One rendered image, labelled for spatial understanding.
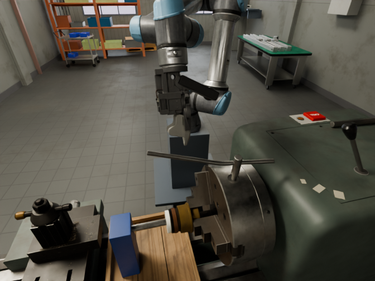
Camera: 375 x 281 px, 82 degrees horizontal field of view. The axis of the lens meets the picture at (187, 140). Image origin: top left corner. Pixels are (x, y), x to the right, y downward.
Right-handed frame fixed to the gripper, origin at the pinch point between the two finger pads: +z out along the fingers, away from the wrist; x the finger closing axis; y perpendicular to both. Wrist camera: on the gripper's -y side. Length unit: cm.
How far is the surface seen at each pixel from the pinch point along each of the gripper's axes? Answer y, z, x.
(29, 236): 58, 35, -23
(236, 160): -10.6, 4.4, 9.5
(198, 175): -3.5, 13.1, -4.0
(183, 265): 4.1, 45.8, -3.2
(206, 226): -2.5, 25.1, 5.5
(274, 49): -260, -64, -350
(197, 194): -2.2, 18.7, -2.0
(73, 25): 170, -197, -692
